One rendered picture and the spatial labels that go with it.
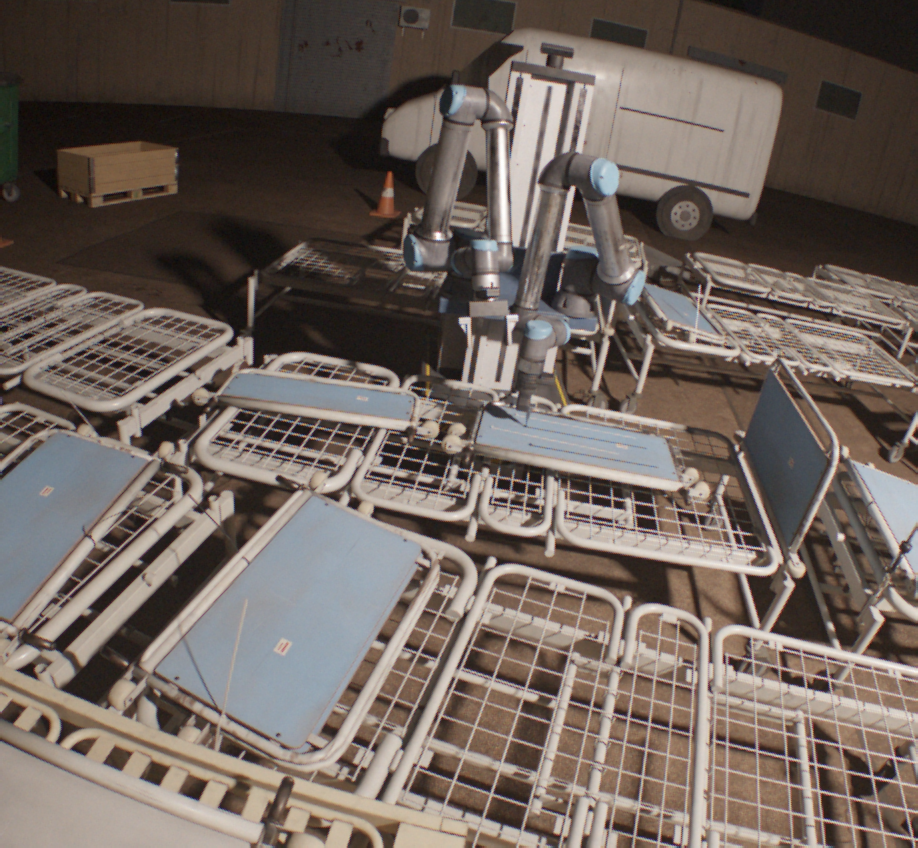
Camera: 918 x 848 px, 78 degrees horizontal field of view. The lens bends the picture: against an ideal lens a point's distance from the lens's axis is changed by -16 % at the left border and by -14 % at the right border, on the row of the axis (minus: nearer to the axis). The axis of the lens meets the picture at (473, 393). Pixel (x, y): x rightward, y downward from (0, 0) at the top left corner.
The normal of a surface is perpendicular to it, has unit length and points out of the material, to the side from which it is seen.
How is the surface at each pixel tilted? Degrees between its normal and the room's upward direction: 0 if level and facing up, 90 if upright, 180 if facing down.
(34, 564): 5
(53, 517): 5
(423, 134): 90
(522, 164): 90
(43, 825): 6
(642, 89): 88
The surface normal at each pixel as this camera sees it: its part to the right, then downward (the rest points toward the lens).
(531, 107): 0.05, 0.47
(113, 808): 0.13, -0.83
